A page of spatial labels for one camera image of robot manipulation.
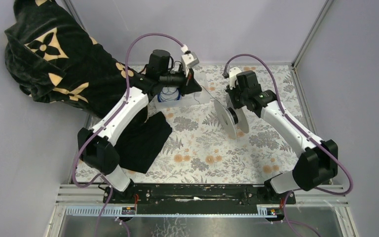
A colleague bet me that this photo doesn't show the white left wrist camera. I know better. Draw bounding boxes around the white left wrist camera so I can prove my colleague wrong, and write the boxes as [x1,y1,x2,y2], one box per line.
[181,44,199,77]

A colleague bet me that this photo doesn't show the white perforated spool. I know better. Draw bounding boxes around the white perforated spool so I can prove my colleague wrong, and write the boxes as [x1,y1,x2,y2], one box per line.
[214,99,250,139]

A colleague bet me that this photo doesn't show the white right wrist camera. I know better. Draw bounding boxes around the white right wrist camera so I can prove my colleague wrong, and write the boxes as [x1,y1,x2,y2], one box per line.
[223,67,242,90]

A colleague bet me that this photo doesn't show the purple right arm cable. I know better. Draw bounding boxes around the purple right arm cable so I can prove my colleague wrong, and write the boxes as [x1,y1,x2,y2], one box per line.
[223,54,355,237]

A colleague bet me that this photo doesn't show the aluminium frame rails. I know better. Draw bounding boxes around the aluminium frame rails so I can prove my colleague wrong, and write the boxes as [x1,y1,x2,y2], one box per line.
[47,183,358,237]

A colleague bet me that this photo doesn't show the black patterned plush blanket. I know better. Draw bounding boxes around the black patterned plush blanket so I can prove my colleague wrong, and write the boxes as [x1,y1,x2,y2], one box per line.
[4,0,138,118]

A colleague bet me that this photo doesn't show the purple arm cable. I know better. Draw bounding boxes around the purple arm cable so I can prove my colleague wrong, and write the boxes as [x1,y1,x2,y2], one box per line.
[71,33,190,237]
[223,54,355,237]

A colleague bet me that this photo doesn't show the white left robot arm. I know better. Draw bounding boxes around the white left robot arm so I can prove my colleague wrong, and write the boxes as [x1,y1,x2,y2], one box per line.
[77,49,202,203]

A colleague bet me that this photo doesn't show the coiled blue cable green tie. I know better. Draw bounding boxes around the coiled blue cable green tie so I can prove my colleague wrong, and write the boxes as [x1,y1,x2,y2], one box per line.
[157,87,181,103]

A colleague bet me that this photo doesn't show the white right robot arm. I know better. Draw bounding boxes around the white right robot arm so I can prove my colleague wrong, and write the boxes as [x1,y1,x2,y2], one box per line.
[215,67,338,203]

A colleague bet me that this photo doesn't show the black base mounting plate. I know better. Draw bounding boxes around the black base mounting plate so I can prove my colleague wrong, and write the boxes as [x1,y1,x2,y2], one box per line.
[103,183,296,215]

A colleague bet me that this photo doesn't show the black folded cloth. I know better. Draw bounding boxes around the black folded cloth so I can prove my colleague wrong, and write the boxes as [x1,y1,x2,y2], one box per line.
[114,108,172,173]

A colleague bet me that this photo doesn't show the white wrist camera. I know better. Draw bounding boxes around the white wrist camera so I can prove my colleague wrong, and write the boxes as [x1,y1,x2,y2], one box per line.
[181,44,199,77]
[223,67,242,90]

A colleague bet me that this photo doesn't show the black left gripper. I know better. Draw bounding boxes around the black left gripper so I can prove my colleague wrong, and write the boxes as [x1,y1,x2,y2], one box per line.
[157,64,200,96]

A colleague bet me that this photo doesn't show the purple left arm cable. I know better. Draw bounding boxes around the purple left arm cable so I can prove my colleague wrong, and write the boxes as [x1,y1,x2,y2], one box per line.
[71,33,190,237]

